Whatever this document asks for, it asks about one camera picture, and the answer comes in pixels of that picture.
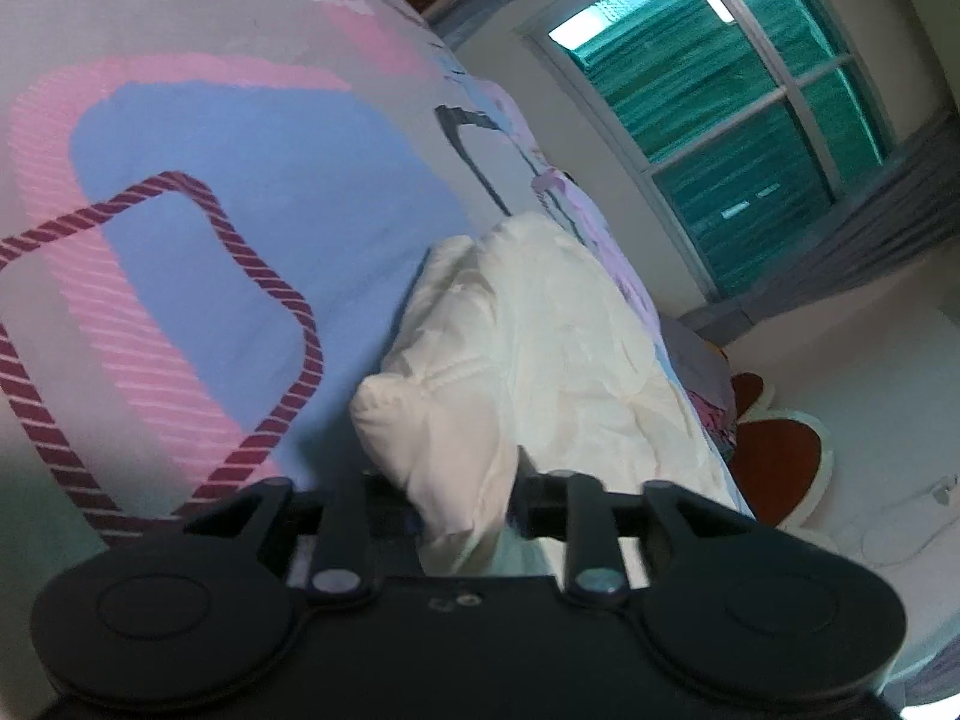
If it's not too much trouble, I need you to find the green curtain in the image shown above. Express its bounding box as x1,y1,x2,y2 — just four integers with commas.
551,0,890,293

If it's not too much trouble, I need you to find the cream puffer jacket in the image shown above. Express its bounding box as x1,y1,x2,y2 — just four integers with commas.
349,211,757,578

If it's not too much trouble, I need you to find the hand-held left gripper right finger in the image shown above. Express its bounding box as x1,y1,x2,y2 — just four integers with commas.
514,469,722,610

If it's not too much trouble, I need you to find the grey curtain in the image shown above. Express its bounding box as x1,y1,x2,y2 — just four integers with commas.
675,118,960,342

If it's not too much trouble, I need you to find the patterned bed sheet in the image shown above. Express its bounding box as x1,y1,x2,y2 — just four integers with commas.
0,0,740,578

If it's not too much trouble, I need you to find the white cable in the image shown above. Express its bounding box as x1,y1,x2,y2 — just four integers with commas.
806,476,960,567

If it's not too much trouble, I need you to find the window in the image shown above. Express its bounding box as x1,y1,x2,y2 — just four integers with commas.
516,0,905,302

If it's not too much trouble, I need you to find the pile of clothes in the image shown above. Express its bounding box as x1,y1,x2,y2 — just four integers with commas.
660,315,743,466

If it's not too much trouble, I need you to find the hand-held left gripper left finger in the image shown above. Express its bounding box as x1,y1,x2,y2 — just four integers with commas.
182,474,382,610

